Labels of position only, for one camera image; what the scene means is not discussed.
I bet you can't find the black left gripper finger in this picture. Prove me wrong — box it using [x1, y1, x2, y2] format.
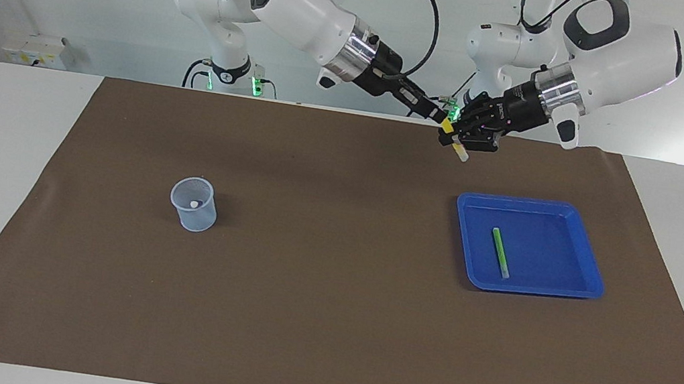
[436, 124, 465, 151]
[418, 94, 458, 129]
[461, 136, 498, 157]

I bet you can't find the yellow pen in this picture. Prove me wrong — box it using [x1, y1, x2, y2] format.
[435, 117, 475, 164]

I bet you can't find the green pen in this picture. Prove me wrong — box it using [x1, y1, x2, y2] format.
[485, 226, 517, 280]

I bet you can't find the blue plastic tray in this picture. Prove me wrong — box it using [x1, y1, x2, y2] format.
[444, 186, 617, 308]

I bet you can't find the brown table mat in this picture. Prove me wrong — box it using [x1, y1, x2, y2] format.
[0, 60, 684, 384]

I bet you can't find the translucent plastic cup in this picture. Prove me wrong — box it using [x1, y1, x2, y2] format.
[165, 173, 223, 236]

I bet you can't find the black left arm base cable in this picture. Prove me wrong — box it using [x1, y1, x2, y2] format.
[406, 61, 476, 127]

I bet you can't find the black arm base cable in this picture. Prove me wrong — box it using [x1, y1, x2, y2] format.
[406, 61, 476, 127]
[182, 57, 213, 91]

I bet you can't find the black right arm base cable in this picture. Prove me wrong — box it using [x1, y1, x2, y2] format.
[182, 57, 213, 91]

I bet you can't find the white wall socket box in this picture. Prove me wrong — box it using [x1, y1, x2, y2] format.
[1, 29, 82, 73]

